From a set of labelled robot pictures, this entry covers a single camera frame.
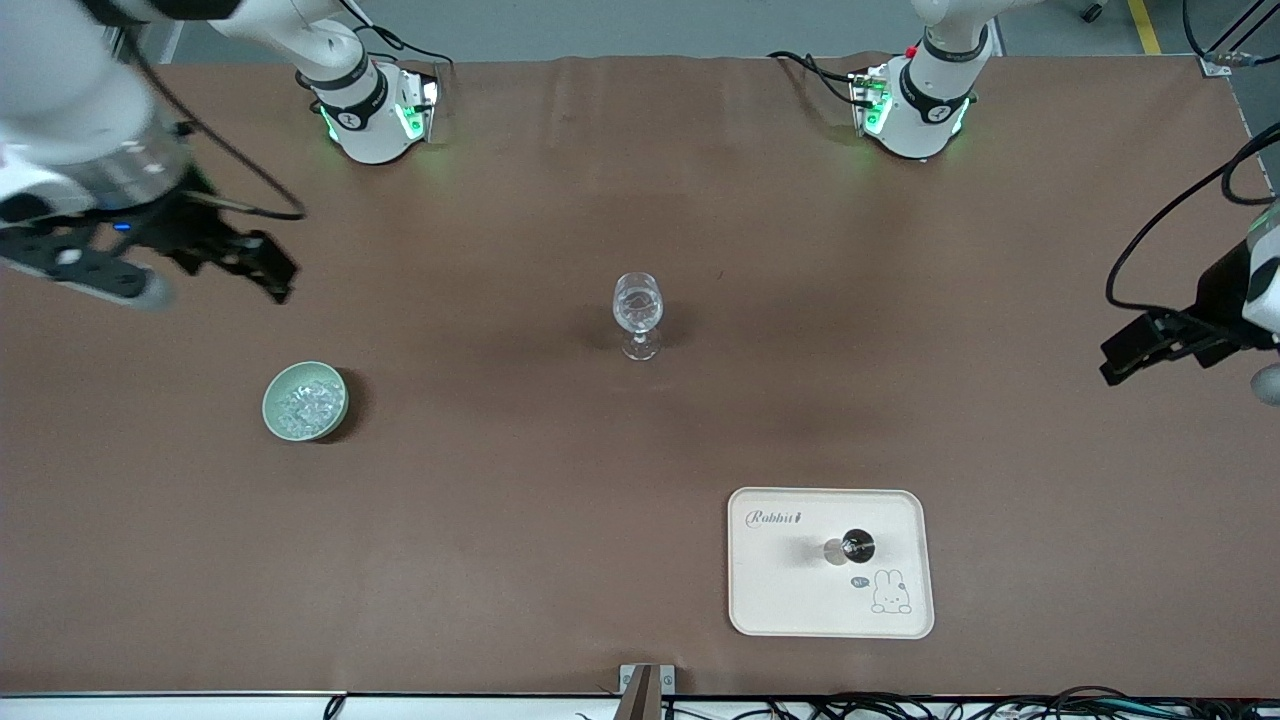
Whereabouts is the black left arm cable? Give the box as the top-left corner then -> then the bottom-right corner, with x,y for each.
1105,0 -> 1280,313

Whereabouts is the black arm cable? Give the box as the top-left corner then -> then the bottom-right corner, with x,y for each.
1105,0 -> 1280,313
125,0 -> 456,223

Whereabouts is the cream rabbit print tray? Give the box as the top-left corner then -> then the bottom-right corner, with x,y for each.
727,487 -> 936,640

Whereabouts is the black cable bundle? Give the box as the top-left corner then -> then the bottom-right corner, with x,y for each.
660,685 -> 1280,720

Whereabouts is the silver metal jigger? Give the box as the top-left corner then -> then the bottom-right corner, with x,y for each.
822,527 -> 878,569

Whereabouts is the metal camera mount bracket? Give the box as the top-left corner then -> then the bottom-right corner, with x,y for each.
618,663 -> 677,720

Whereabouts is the black left base cable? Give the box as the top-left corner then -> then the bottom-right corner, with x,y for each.
767,50 -> 873,107

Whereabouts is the clear ice cubes heap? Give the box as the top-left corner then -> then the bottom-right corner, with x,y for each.
277,381 -> 343,434

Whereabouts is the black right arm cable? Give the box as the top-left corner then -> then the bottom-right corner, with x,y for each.
125,0 -> 456,223

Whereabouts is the clear wine glass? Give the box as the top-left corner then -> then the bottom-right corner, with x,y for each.
612,272 -> 665,362

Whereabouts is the green ceramic bowl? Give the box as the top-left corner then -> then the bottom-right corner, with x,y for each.
262,361 -> 349,442

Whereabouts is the brown table cover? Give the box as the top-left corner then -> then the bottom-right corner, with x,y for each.
0,52 -> 1280,698

